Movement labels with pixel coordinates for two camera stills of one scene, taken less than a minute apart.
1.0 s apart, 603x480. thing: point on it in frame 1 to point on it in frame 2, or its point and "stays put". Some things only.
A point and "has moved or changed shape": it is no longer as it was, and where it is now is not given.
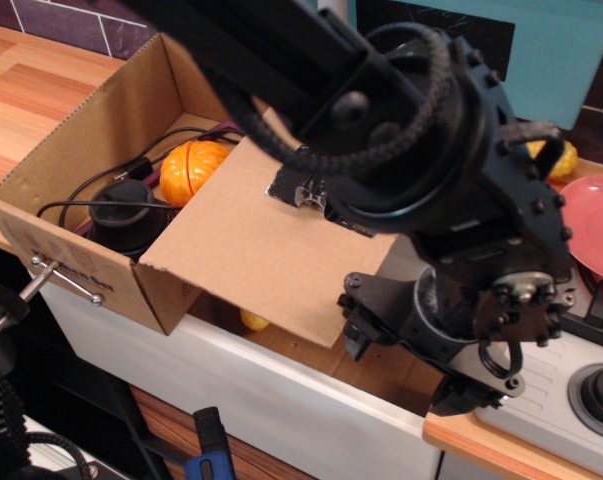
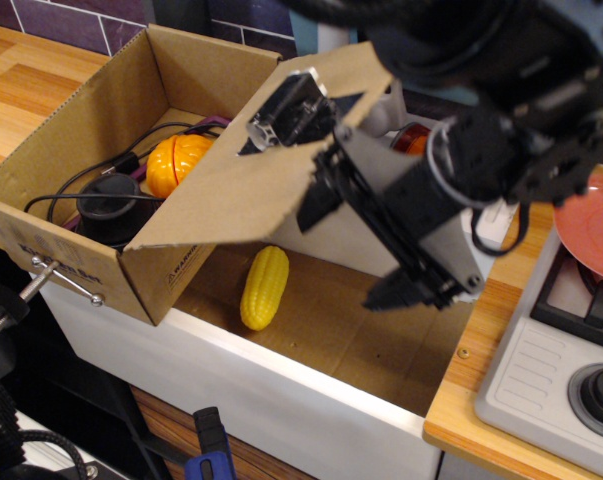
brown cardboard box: [235, 239] has moved or changed shape
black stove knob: [595, 394] stays put
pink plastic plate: [592, 217] stays put
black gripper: [390, 307] to [400, 197]
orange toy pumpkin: [187, 167] to [172, 159]
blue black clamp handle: [215, 461] stays put
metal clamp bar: [46, 274] stays put
